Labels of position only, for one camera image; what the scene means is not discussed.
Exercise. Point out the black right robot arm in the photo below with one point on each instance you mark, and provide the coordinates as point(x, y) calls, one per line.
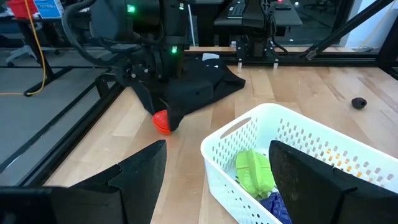
point(109, 21)

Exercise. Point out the blue box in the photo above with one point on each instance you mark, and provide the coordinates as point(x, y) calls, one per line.
point(48, 8)

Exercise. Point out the black laptop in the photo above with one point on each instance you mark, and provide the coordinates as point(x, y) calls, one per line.
point(237, 9)

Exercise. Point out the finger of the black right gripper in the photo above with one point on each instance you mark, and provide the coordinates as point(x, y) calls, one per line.
point(186, 96)
point(146, 96)

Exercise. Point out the white perforated plastic basket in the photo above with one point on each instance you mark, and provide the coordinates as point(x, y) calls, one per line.
point(267, 108)

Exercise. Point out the green toy starfruit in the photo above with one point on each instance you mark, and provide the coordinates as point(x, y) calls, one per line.
point(253, 171)

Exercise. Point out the white office chair base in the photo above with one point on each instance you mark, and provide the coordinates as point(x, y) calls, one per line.
point(21, 51)

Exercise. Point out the red toy strawberry green cap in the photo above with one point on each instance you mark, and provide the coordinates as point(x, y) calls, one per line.
point(160, 122)

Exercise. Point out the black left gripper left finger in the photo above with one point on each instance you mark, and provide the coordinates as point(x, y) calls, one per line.
point(130, 193)

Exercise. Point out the black aluminium table frame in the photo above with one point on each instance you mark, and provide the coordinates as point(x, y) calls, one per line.
point(74, 137)

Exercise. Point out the black cloth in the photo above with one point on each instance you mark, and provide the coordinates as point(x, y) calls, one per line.
point(227, 84)

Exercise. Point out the purple toy grapes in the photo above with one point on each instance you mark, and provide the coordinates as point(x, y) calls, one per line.
point(275, 207)

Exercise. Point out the red bin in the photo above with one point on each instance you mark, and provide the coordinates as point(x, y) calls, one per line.
point(17, 7)

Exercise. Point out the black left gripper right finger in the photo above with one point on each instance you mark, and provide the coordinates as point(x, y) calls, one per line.
point(311, 196)

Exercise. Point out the black standing desk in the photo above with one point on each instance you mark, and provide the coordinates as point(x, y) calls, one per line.
point(31, 39)

